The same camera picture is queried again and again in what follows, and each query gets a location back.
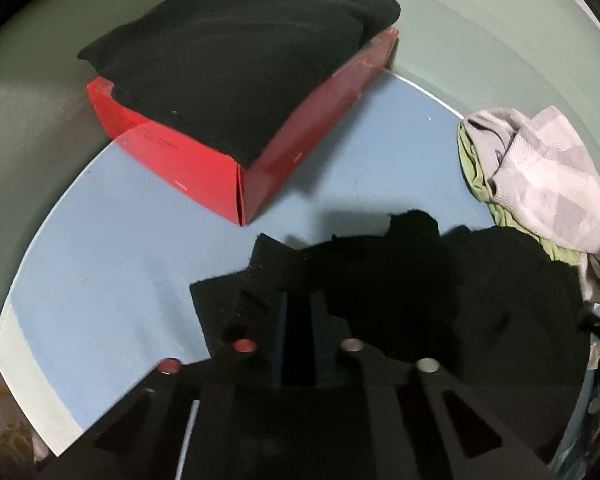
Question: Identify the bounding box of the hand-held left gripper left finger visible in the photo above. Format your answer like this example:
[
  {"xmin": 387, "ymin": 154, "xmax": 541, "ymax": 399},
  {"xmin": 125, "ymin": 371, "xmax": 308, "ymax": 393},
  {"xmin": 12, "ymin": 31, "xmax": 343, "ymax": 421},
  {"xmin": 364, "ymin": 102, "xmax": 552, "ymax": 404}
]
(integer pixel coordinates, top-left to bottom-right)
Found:
[{"xmin": 39, "ymin": 292, "xmax": 299, "ymax": 480}]

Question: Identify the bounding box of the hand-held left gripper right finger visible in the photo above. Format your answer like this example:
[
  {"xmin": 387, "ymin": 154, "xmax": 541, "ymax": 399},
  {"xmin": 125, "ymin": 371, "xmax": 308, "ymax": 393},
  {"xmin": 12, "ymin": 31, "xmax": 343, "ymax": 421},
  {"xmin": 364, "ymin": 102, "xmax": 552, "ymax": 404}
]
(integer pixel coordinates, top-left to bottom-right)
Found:
[{"xmin": 299, "ymin": 292, "xmax": 557, "ymax": 480}]

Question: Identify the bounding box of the black garment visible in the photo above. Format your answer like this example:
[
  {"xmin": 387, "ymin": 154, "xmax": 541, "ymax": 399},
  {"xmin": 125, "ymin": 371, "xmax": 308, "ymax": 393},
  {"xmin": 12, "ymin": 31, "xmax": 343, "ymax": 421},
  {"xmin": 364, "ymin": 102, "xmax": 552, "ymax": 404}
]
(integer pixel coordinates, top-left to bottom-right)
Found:
[{"xmin": 188, "ymin": 208, "xmax": 594, "ymax": 462}]

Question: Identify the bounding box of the red cardboard box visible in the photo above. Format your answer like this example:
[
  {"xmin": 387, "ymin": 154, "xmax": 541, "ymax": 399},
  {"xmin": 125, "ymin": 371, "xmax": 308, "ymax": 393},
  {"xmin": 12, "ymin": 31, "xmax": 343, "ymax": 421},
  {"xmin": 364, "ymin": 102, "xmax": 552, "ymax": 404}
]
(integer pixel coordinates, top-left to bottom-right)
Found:
[{"xmin": 86, "ymin": 27, "xmax": 400, "ymax": 227}]

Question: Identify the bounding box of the light green cloth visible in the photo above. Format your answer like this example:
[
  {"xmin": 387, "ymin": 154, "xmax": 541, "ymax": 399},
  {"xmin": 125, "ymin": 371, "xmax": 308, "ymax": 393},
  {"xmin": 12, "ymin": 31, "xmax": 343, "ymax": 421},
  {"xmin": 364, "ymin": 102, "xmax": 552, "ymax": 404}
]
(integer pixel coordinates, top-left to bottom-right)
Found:
[{"xmin": 456, "ymin": 122, "xmax": 581, "ymax": 267}]

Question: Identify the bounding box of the folded black cloth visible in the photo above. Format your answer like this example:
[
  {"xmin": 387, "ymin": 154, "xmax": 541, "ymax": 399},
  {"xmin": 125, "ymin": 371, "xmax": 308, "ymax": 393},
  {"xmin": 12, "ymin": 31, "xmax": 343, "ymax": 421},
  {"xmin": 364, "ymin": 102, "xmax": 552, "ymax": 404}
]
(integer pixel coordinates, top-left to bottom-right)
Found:
[{"xmin": 76, "ymin": 0, "xmax": 401, "ymax": 170}]

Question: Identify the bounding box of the light grey garment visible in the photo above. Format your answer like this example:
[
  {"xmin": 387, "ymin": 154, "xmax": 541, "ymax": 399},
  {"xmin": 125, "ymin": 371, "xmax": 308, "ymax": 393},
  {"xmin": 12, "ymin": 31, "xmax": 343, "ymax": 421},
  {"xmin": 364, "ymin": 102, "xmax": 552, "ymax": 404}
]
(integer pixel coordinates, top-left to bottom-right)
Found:
[{"xmin": 459, "ymin": 105, "xmax": 600, "ymax": 306}]

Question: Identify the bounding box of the pale green bed sheet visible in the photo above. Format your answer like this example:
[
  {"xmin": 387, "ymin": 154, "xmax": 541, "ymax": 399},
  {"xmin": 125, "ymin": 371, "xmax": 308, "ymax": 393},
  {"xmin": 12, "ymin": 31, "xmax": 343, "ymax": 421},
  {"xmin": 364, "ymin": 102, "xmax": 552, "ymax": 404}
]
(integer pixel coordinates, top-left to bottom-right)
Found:
[{"xmin": 0, "ymin": 0, "xmax": 600, "ymax": 313}]

